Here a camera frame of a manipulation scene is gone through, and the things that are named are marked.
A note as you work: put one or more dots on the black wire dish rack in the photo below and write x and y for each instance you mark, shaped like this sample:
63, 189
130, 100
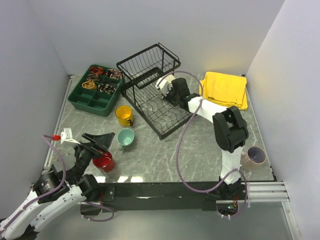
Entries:
140, 72

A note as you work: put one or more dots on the black base bar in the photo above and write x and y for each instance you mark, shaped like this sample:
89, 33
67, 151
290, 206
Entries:
142, 196

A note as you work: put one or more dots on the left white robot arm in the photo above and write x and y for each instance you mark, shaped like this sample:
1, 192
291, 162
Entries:
58, 189

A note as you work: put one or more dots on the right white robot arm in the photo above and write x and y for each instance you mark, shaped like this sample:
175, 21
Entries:
230, 131

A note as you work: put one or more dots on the yellow enamel mug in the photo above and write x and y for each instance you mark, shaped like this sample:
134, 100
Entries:
124, 115

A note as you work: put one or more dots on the pink purple-inside mug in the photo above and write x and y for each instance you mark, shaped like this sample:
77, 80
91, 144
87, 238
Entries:
253, 158

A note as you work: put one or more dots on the folded yellow cloth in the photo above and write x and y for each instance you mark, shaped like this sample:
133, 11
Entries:
225, 89

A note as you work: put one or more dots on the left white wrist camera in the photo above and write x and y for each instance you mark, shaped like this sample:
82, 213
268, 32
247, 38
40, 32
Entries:
66, 138

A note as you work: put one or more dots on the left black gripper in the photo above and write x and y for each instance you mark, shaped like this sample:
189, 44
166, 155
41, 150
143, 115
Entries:
102, 140

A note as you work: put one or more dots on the floral pink scrunchie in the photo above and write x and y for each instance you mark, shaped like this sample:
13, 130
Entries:
114, 74

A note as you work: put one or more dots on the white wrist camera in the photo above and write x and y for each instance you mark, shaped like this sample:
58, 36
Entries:
66, 138
163, 83

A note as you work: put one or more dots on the mint green cup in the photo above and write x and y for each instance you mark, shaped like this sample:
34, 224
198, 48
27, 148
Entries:
125, 137

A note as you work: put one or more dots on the red enamel mug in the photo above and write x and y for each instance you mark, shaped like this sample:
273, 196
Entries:
105, 163

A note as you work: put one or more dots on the green compartment tray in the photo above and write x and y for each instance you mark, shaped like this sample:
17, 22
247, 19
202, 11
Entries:
86, 97

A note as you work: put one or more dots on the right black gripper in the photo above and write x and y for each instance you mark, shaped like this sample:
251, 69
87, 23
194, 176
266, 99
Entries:
167, 97

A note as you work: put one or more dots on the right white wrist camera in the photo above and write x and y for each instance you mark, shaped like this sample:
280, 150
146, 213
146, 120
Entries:
163, 83

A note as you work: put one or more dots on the floral white green-inside mug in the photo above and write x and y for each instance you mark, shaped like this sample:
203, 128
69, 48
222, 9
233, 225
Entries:
167, 81

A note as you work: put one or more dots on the black floral scrunchie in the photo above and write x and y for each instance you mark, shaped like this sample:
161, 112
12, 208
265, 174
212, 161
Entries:
106, 88

